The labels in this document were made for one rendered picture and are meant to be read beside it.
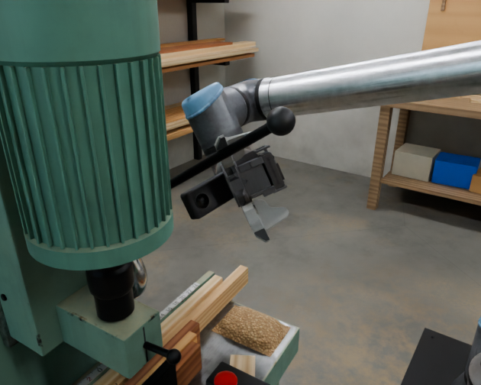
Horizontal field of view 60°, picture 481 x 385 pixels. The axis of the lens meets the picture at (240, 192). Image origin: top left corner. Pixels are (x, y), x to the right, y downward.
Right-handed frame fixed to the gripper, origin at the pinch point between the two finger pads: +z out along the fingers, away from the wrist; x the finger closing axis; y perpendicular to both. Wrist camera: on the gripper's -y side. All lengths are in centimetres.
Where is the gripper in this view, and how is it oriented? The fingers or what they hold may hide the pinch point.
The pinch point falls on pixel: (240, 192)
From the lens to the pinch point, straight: 55.0
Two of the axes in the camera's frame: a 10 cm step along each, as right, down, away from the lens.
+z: 0.8, 1.2, -9.9
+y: 9.1, -4.1, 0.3
